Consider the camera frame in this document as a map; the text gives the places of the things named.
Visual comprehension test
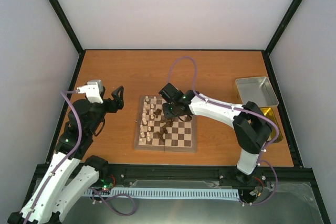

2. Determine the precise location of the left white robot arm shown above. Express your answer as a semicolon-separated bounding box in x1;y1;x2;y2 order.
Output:
7;80;124;223

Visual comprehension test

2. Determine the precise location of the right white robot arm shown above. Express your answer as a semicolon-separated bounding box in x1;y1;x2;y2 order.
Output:
159;83;272;175

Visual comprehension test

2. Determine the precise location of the pile of dark chess pieces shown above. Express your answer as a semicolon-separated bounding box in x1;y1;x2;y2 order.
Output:
153;115;174;143

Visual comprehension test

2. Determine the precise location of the row of white chess pieces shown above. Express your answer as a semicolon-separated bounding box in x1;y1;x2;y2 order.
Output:
137;95;158;145

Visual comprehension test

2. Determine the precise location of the wooden folding chess board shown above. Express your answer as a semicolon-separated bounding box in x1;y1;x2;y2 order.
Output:
133;95;197;152

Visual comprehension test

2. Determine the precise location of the silver tin lid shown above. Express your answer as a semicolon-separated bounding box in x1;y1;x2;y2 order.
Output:
234;77;279;108

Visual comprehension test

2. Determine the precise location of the gold tin box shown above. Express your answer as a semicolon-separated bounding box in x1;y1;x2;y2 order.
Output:
260;107;283;144

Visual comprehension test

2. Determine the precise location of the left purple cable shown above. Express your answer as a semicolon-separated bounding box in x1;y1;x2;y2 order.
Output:
22;90;83;224

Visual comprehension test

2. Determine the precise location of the purple cable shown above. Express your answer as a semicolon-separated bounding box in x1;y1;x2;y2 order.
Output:
167;56;279;207
22;90;83;224

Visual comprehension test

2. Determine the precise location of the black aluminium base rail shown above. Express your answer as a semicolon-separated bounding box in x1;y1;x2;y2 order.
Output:
103;164;317;189

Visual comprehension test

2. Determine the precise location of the light blue cable duct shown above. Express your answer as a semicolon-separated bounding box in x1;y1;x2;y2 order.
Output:
80;187;241;200

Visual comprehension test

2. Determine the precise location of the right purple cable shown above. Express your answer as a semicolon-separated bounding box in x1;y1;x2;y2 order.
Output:
167;56;279;207

